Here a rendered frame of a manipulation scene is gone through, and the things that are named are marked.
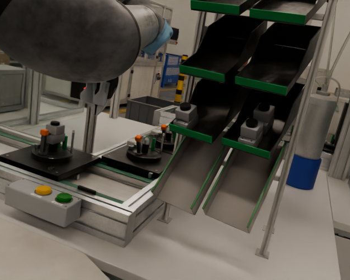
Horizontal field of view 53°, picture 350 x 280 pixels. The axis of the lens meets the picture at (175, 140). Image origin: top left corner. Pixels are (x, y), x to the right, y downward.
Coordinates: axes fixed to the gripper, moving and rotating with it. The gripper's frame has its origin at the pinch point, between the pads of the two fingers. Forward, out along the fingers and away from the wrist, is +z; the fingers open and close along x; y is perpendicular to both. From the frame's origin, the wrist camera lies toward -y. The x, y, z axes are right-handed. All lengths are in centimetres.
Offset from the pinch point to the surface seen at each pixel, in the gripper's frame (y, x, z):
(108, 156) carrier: -33.9, -14.3, 25.9
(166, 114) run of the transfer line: -137, -33, 28
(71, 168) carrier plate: -15.4, -16.7, 25.9
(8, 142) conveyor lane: -29, -57, 31
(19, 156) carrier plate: -11.6, -35.1, 25.9
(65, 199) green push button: 3.1, -4.9, 25.7
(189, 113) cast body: -11.3, 20.5, -2.5
